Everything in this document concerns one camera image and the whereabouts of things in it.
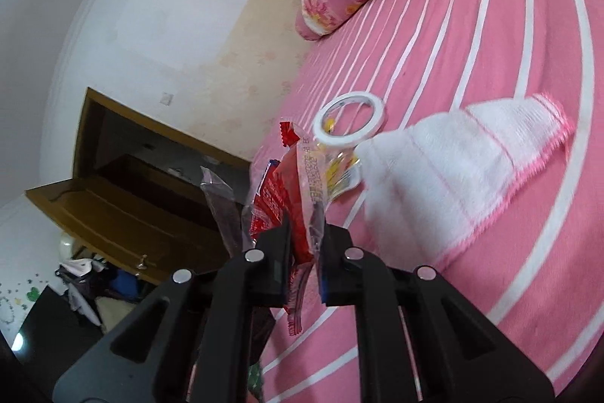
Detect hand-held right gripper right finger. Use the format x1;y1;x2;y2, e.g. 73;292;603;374
317;224;554;403

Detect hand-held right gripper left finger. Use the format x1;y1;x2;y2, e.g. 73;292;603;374
52;212;296;403

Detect red snack wrapper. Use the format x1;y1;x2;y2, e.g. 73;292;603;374
249;120;331;335

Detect clear yellow print wrapper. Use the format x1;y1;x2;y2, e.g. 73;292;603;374
302;137;365;206

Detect clear plastic wrapper strip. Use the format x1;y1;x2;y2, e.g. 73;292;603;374
199;167;247;255

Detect white tape roll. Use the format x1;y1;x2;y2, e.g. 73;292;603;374
313;93;385;147

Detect white pink towel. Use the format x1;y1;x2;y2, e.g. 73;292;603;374
354;93;575;265

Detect brown wooden door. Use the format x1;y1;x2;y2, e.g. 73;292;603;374
25;176;237;287

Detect pile of clothes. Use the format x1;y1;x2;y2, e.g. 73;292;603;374
54;256;157;329

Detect black cabinet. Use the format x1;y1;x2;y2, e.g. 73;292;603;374
13;285;121;387

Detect pink floral pillow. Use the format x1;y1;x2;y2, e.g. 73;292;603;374
295;0;378;41

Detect pink striped bed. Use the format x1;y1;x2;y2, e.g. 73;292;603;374
255;0;604;403

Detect brown wooden door frame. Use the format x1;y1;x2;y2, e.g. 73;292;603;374
71;86;254;206

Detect green wall stickers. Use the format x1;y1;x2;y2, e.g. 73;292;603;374
0;273;44;324

